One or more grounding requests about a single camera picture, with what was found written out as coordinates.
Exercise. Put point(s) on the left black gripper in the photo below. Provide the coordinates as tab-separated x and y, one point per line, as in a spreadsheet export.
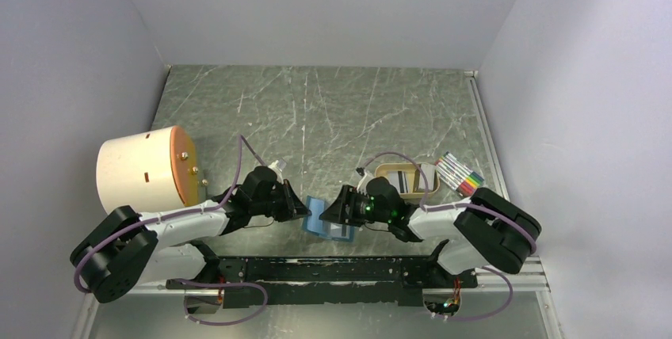
293	207

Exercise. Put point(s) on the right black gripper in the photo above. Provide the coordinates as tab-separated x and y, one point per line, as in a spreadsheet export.
339	211

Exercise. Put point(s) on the blue leather card holder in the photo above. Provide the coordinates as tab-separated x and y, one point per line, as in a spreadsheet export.
313	224

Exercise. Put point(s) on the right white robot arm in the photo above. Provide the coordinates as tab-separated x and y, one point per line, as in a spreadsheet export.
483	229

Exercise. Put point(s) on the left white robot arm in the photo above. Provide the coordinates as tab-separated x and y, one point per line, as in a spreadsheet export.
129	248

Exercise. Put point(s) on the grey striped loose card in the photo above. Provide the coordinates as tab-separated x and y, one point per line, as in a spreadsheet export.
404	181

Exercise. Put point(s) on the tan card tray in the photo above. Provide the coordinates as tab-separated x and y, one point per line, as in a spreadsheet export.
383	169

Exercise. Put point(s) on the credit cards stack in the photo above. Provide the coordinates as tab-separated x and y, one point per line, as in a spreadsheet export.
427	178

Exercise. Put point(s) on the coloured marker pack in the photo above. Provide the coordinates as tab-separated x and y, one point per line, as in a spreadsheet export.
456	175

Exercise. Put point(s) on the cream cylindrical container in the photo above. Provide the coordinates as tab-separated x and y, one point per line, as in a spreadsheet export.
152	171

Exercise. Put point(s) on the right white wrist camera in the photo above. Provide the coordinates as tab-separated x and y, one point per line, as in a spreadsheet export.
366	177

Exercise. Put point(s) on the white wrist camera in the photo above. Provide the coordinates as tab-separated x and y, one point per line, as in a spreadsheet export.
277	166
366	177

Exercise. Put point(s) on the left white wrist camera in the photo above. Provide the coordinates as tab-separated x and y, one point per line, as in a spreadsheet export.
277	166

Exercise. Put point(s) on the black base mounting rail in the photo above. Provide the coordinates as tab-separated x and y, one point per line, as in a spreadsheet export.
316	280

